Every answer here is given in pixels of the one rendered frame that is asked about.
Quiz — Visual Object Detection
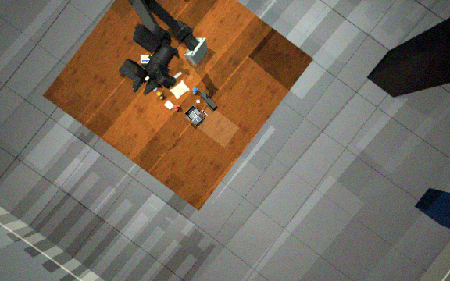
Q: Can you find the white inspection card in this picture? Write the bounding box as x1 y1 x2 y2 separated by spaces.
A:
170 81 189 99

